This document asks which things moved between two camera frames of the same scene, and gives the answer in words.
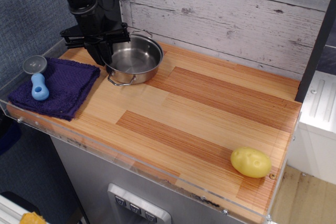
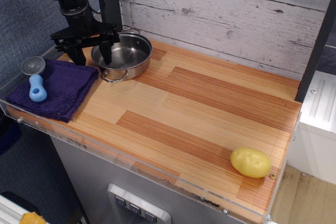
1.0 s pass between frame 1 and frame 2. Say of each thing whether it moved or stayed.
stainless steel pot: moved
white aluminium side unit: stayed
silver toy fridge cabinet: stayed
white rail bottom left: stayed
